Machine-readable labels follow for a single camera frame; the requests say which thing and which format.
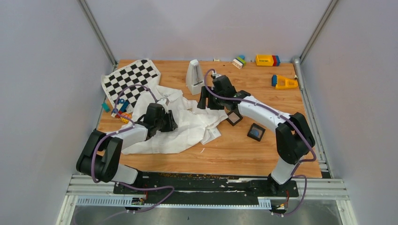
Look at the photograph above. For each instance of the blue red toy car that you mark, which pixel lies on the blue red toy car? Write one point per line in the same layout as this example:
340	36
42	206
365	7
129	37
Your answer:
119	107

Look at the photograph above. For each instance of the grey metal corner pipe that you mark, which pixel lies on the grey metal corner pipe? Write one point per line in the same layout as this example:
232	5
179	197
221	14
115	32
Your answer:
301	81

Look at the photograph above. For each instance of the black square frame box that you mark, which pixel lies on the black square frame box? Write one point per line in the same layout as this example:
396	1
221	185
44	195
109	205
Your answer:
256	132

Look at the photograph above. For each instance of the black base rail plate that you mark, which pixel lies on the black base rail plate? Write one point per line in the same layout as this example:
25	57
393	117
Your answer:
211	189

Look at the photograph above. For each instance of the teal small block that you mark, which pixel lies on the teal small block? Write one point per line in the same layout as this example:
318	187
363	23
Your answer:
105	107

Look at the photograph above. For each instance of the black square frame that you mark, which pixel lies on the black square frame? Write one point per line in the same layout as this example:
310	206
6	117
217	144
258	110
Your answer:
233	118

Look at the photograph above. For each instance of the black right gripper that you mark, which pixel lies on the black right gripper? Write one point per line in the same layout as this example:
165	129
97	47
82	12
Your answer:
202	104

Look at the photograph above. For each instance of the black white checkerboard mat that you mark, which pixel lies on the black white checkerboard mat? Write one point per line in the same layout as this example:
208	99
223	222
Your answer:
140	72

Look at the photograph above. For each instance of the white button-up shirt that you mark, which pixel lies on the white button-up shirt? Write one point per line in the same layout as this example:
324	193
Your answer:
193	125

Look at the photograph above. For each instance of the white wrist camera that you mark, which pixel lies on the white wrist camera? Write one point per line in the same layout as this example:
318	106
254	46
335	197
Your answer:
214	76
164	102

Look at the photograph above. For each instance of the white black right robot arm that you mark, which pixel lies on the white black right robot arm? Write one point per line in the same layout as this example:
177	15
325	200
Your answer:
294	138

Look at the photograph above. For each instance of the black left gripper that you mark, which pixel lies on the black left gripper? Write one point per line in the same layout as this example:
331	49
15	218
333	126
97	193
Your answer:
172	125

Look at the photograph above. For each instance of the white green blue blocks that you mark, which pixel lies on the white green blue blocks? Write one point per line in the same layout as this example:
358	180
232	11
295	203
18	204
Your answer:
239	61

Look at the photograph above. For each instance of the yellow blue triangular toy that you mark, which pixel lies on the yellow blue triangular toy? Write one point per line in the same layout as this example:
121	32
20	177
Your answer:
281	83

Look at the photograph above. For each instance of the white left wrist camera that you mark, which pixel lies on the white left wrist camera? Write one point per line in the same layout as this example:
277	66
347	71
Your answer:
164	102

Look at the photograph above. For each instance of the yellow orange round toy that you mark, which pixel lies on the yellow orange round toy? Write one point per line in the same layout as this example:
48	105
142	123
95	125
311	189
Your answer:
125	117

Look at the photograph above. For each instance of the yellow red blue block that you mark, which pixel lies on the yellow red blue block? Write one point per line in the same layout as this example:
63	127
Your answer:
267	60

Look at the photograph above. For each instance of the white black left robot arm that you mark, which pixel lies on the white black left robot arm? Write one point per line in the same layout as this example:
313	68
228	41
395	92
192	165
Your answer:
101	154

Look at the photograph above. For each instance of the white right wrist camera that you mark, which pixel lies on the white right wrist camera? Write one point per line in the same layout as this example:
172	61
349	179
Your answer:
214	76

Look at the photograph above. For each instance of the white metronome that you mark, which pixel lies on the white metronome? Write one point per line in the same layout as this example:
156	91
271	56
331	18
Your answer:
194	77

